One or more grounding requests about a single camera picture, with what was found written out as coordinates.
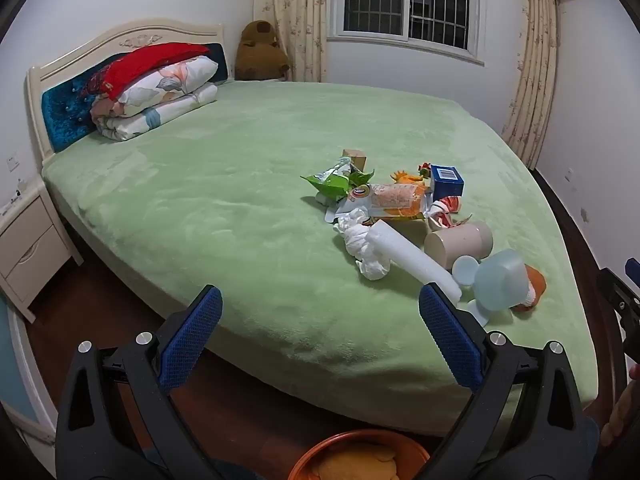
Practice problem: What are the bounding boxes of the small brown cardboard box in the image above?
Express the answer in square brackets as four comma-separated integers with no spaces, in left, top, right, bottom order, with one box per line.
[342,148,367,173]

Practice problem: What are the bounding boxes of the red and white wrapper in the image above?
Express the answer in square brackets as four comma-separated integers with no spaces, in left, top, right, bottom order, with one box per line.
[425,195,473,231]

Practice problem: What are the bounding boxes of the light blue plastic cup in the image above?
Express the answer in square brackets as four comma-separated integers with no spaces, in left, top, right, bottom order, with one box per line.
[451,249,530,327]

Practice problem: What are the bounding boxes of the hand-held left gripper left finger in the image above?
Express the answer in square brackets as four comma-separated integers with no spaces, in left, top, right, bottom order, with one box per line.
[55,284,236,480]

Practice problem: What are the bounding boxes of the bed with green blanket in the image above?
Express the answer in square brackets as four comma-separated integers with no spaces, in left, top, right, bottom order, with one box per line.
[27,19,598,436]

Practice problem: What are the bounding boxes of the white nightstand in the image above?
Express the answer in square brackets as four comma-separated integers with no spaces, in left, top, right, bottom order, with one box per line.
[0,180,85,323]

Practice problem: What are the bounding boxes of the white foam tube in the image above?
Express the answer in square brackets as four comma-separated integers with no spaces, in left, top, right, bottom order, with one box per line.
[367,219,463,306]

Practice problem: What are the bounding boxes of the orange plastic basin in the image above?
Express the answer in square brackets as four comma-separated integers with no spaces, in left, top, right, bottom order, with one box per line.
[289,429,432,480]

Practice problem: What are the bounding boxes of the brown plush toy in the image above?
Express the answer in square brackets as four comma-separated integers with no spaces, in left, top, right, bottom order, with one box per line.
[234,20,291,82]

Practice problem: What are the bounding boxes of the barred window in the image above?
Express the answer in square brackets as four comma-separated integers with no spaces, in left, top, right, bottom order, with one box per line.
[327,0,486,66]

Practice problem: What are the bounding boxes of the person's right hand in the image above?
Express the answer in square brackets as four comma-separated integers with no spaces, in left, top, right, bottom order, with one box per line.
[600,364,640,452]

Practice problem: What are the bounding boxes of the blue carton box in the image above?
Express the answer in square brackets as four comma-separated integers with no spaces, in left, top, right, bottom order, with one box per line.
[429,164,466,202]

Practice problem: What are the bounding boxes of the long floral curtain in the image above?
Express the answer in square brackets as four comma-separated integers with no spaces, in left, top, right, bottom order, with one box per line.
[500,0,560,168]

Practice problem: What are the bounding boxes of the red blanket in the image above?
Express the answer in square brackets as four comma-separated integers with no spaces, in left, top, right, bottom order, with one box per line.
[82,42,211,101]

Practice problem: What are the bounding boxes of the green snack bag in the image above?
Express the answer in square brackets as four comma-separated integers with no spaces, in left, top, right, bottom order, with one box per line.
[300,157,376,206]

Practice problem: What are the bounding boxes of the white cabinet with blue panel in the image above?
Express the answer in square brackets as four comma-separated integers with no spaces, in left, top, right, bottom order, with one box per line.
[0,290,58,448]

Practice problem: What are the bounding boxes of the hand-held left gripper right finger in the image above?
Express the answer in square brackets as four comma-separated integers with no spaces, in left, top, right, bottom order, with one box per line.
[419,282,583,480]

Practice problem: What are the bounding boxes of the beige cup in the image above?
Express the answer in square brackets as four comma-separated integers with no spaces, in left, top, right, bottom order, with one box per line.
[424,221,495,267]

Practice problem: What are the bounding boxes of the white crumpled tissue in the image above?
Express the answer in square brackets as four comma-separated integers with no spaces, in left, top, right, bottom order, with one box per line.
[334,208,391,281]

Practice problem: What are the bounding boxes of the orange snack bag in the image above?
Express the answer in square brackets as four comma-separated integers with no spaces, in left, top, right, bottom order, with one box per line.
[325,182,436,223]

